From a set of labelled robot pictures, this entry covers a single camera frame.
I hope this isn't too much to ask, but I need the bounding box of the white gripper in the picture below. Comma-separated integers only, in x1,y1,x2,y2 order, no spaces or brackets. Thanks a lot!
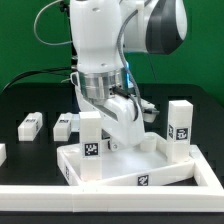
75,89,145,150

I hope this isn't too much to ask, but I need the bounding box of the white desk top tray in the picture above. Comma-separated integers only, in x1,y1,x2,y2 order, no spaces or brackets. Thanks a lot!
57,132,195,186

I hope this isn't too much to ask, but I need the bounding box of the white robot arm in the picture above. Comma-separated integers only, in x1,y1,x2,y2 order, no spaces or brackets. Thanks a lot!
70,0,187,147

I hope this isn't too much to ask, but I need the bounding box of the white block at left edge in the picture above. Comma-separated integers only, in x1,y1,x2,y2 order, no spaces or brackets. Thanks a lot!
0,143,7,166

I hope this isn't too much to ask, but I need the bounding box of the white L-shaped corner fence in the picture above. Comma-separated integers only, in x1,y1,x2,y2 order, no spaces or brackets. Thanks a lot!
0,145,224,212

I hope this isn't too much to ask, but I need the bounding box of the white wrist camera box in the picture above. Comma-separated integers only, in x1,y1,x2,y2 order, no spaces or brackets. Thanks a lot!
138,99,160,123

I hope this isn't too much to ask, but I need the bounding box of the black cable bundle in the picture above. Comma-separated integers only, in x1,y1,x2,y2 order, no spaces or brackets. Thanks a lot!
0,67,79,94

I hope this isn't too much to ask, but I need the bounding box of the black camera stand pole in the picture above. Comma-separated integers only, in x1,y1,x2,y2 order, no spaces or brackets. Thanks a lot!
59,0,80,84

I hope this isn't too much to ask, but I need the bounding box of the grey looped cable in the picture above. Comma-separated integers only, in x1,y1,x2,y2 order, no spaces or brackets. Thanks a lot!
33,0,74,47

